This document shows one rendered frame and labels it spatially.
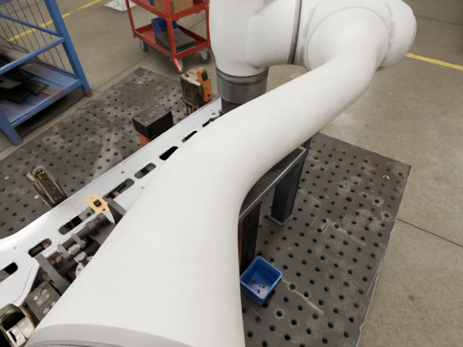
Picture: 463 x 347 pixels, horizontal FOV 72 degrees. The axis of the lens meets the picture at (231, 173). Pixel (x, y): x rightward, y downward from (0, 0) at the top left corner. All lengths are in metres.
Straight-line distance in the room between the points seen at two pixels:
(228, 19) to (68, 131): 1.38
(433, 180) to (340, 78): 2.37
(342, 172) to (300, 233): 0.38
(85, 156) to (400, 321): 1.77
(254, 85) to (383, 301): 1.65
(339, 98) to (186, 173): 0.19
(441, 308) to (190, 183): 2.01
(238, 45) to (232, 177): 0.31
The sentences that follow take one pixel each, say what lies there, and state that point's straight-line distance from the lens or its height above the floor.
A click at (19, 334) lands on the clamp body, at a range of 0.80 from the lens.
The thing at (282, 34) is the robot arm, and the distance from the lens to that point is 0.48.
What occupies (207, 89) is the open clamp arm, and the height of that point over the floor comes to 1.03.
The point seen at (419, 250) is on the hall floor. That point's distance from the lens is 2.26.
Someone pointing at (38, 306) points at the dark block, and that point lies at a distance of 0.75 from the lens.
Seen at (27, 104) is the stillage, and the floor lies 0.16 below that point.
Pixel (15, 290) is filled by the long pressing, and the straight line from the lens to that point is 0.94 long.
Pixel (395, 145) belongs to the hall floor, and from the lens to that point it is 2.83.
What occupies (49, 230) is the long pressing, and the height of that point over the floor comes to 1.00.
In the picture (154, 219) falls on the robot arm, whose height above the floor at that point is 1.60.
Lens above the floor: 1.74
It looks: 49 degrees down
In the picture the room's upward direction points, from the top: straight up
